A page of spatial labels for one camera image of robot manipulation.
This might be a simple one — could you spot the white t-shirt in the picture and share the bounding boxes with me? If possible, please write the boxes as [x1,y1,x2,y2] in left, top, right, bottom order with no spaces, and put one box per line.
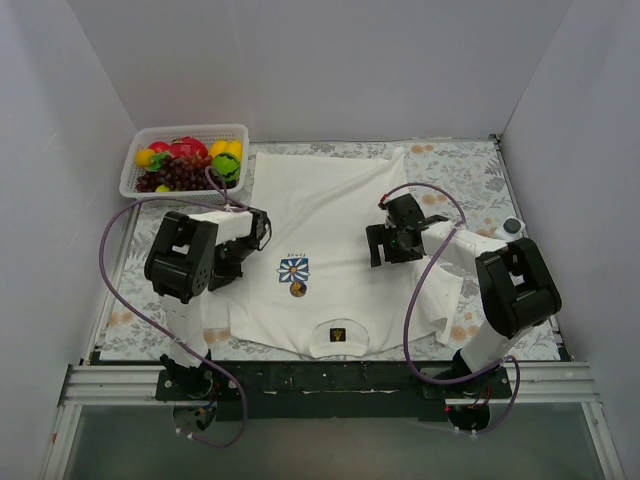
[202,148,462,358]

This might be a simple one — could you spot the round painted brooch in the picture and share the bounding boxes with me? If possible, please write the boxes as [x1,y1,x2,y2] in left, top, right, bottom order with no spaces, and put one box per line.
[289,281,307,298]

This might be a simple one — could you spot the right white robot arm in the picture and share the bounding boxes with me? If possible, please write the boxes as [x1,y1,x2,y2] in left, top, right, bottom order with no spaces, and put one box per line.
[366,194,562,398]

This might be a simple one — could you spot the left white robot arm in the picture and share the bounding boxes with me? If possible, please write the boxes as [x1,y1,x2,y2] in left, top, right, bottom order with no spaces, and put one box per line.
[144,208,271,400]

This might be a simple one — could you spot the floral table mat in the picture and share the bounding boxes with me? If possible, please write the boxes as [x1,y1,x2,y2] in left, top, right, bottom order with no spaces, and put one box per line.
[99,139,562,362]

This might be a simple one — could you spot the green toy watermelon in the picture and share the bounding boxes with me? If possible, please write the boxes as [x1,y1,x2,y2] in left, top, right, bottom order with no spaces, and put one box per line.
[211,152,241,183]

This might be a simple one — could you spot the purple toy grapes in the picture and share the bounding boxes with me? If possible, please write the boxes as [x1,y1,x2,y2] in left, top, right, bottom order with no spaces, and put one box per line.
[135,156,212,193]

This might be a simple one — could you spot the white plastic basket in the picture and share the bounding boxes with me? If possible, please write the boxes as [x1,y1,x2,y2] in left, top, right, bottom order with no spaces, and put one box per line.
[119,124,249,200]

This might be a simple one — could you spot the white cylindrical bottle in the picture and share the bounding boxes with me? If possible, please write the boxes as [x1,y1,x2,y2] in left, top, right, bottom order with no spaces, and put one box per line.
[492,216,526,242]

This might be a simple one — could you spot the yellow toy bell pepper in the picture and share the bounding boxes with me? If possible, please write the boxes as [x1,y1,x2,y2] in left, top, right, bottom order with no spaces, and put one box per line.
[209,140,243,160]

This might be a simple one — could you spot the pink dragon fruit toy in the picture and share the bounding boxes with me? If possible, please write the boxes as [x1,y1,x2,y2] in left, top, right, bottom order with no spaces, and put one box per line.
[168,137,208,158]

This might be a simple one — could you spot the red toy apple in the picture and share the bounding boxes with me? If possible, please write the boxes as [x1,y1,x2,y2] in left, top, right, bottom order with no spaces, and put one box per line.
[148,141,170,154]

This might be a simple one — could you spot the orange toy fruit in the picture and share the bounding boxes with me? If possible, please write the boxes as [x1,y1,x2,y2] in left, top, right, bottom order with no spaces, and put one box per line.
[134,148,156,169]

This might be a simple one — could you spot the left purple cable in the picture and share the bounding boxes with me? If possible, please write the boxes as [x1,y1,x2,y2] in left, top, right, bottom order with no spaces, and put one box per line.
[97,166,250,448]

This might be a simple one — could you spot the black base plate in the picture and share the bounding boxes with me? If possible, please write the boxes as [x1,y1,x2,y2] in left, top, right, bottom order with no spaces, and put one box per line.
[155,361,512,422]

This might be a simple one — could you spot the aluminium frame rail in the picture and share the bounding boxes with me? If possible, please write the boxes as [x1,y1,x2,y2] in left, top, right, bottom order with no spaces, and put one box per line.
[59,362,601,405]

